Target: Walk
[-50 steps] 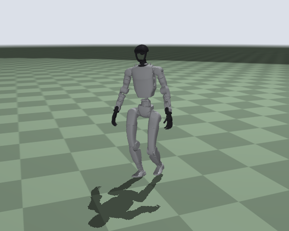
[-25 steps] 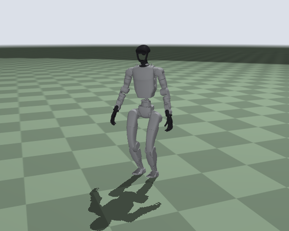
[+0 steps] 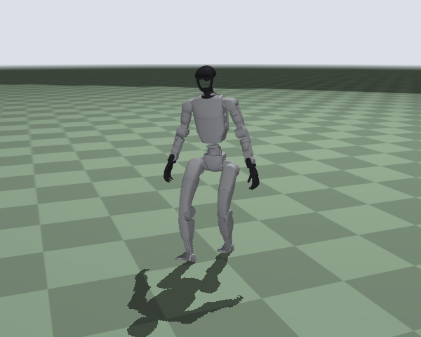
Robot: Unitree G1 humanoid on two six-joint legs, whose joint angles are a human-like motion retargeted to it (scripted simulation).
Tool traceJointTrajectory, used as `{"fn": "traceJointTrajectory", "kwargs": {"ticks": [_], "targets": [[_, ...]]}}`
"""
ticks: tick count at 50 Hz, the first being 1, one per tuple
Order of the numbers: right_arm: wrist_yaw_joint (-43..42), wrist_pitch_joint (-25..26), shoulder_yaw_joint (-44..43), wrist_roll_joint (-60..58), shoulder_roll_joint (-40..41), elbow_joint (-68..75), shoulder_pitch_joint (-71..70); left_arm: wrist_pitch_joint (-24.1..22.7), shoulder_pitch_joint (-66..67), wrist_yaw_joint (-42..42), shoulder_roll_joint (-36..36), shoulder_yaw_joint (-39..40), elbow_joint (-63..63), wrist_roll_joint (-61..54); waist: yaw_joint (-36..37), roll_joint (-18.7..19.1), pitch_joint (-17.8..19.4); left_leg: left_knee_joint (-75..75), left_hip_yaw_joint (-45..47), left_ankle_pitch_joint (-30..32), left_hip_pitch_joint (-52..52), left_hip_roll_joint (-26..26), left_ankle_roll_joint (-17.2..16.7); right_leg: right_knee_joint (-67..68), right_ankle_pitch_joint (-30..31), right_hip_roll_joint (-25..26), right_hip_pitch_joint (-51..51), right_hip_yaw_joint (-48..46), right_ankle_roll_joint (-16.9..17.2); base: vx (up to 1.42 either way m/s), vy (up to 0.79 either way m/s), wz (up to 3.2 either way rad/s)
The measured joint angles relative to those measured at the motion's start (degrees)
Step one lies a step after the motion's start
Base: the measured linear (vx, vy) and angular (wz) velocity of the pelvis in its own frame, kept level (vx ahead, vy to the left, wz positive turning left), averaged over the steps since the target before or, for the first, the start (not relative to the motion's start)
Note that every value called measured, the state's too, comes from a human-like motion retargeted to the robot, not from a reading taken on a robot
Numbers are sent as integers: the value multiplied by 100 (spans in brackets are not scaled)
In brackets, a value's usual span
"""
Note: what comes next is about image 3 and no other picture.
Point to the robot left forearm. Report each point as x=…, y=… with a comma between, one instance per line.
x=246, y=146

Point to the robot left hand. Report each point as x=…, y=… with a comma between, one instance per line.
x=253, y=174

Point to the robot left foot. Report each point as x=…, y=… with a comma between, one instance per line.
x=226, y=248

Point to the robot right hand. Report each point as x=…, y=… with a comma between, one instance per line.
x=167, y=172

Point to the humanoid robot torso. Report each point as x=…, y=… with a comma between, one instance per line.
x=212, y=125

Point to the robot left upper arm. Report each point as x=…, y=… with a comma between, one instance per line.
x=232, y=105

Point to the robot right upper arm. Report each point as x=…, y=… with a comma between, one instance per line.
x=186, y=115

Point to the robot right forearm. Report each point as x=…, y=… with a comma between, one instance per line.
x=177, y=145

